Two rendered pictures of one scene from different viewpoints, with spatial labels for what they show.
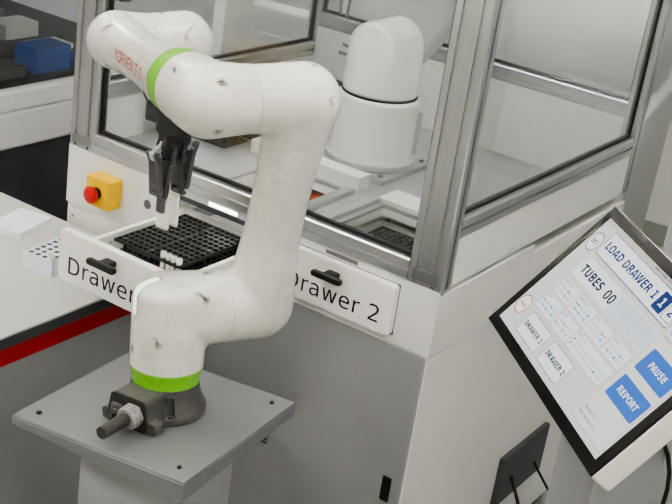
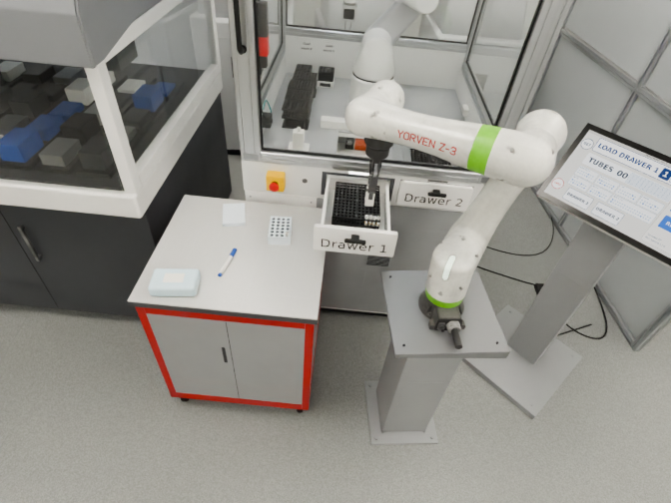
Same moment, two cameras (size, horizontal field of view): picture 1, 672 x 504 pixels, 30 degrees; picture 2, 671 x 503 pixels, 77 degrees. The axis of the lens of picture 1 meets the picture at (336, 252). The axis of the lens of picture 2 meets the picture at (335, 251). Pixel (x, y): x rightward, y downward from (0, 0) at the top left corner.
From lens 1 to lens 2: 1.71 m
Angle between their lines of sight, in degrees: 34
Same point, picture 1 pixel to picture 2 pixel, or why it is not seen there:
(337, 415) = (429, 247)
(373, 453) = not seen: hidden behind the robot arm
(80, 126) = (248, 149)
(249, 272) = (486, 231)
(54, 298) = (308, 258)
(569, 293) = (589, 175)
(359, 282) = (451, 191)
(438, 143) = (506, 115)
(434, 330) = not seen: hidden behind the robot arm
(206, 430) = (473, 310)
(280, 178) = not seen: hidden behind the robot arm
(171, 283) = (462, 256)
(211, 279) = (469, 242)
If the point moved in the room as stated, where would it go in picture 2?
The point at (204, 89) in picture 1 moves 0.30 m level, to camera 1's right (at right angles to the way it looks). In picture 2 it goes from (548, 161) to (632, 137)
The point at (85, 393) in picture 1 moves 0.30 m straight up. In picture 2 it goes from (402, 317) to (422, 251)
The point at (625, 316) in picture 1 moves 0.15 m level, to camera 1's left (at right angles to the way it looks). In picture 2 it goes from (642, 184) to (615, 194)
